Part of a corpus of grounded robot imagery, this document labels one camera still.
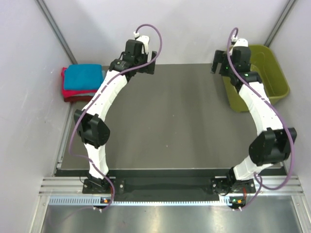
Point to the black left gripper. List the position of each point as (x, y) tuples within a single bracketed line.
[(147, 69)]

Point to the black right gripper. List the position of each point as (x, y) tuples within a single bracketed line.
[(220, 57)]

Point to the turquoise t-shirt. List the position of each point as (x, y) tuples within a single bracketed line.
[(76, 76)]

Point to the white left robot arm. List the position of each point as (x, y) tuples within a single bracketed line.
[(91, 128)]

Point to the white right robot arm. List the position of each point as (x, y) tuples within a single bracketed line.
[(247, 81)]

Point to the green plastic basket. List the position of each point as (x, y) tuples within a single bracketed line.
[(266, 65)]

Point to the light blue folded t-shirt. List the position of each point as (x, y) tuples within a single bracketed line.
[(95, 80)]

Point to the dark red folded t-shirt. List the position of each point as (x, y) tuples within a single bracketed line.
[(73, 99)]

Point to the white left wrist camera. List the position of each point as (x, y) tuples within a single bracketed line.
[(144, 39)]

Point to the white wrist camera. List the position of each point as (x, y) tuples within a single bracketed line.
[(144, 39), (238, 42)]

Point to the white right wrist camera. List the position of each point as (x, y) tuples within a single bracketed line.
[(238, 42)]

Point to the right aluminium corner post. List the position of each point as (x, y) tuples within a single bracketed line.
[(280, 21)]

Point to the aluminium corner post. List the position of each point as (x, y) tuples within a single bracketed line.
[(56, 30), (280, 21)]

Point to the left aluminium corner post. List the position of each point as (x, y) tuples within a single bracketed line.
[(56, 30)]

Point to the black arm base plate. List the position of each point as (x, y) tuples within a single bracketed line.
[(208, 185)]

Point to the aluminium frame rail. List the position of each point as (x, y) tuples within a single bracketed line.
[(72, 185)]

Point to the grey slotted cable duct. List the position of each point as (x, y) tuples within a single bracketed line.
[(102, 201)]

